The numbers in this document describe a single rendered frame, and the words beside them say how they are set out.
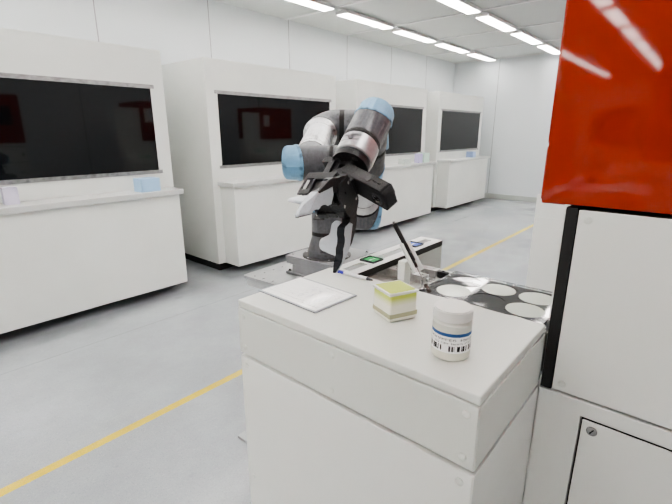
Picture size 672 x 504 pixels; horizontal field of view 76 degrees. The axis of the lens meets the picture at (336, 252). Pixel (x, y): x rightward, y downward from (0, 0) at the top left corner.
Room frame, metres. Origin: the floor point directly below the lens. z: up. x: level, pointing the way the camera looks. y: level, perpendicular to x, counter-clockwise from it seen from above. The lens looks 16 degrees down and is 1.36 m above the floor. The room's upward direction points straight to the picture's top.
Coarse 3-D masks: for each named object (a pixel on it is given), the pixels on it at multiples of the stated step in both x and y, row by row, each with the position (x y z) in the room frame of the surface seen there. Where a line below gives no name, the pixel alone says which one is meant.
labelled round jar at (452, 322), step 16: (448, 304) 0.73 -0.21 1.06; (464, 304) 0.73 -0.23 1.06; (448, 320) 0.69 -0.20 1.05; (464, 320) 0.69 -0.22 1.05; (432, 336) 0.72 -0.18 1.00; (448, 336) 0.69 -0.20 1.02; (464, 336) 0.69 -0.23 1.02; (432, 352) 0.71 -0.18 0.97; (448, 352) 0.69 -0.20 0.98; (464, 352) 0.69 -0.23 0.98
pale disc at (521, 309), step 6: (510, 306) 1.10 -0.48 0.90; (516, 306) 1.10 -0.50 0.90; (522, 306) 1.10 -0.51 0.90; (528, 306) 1.10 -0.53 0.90; (534, 306) 1.10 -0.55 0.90; (510, 312) 1.06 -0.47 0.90; (516, 312) 1.06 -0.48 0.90; (522, 312) 1.06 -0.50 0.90; (528, 312) 1.06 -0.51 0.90; (534, 312) 1.06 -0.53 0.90; (540, 312) 1.06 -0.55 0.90
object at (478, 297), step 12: (456, 276) 1.35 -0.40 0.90; (468, 276) 1.35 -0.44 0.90; (432, 288) 1.24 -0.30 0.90; (468, 288) 1.24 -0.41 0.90; (480, 288) 1.24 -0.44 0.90; (516, 288) 1.24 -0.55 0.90; (468, 300) 1.14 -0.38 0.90; (480, 300) 1.14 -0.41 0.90; (492, 300) 1.14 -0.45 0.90; (504, 300) 1.14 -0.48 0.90; (516, 300) 1.14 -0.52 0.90; (504, 312) 1.06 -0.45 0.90
